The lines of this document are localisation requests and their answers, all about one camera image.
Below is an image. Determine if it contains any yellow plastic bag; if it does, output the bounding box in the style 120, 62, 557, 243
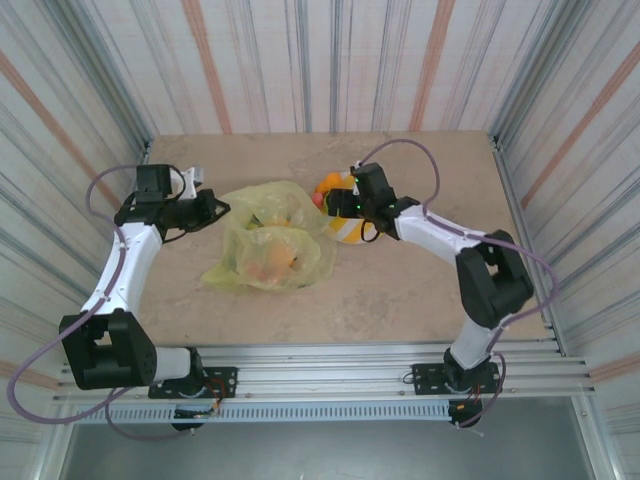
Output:
199, 180, 339, 296

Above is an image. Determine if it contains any large orange with stem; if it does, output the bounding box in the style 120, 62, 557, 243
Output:
264, 242, 296, 274

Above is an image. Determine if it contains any yellow white striped plate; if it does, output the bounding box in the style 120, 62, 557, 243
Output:
319, 172, 387, 248

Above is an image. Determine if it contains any black mounting plate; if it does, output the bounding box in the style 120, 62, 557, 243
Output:
148, 366, 239, 400
409, 363, 504, 397

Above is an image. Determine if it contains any grey metal panel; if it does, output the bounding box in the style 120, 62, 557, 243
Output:
39, 422, 621, 480

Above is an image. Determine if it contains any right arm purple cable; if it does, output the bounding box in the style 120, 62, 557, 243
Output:
357, 139, 559, 430

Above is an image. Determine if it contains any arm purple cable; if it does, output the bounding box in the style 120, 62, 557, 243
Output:
9, 164, 201, 441
357, 139, 559, 430

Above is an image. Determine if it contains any aluminium side rail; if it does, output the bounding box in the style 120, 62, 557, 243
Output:
134, 138, 154, 169
489, 130, 569, 357

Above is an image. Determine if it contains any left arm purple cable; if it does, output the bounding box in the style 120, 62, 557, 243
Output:
9, 164, 201, 441

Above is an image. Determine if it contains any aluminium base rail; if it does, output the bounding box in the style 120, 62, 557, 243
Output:
52, 341, 599, 404

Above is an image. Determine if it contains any white slotted cable duct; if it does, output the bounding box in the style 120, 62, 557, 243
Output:
73, 402, 451, 426

